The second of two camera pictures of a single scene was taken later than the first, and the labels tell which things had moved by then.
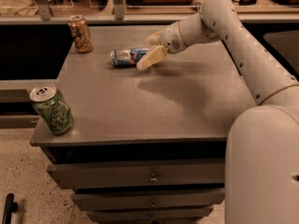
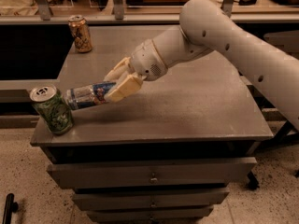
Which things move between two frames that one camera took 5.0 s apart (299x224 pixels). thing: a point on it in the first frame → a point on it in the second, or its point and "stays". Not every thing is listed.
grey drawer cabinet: x=146 y=147 stays
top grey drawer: x=203 y=172 stays
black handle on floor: x=10 y=207 stays
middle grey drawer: x=149 y=199 stays
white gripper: x=171 y=39 → x=146 y=61
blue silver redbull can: x=127 y=57 → x=88 y=95
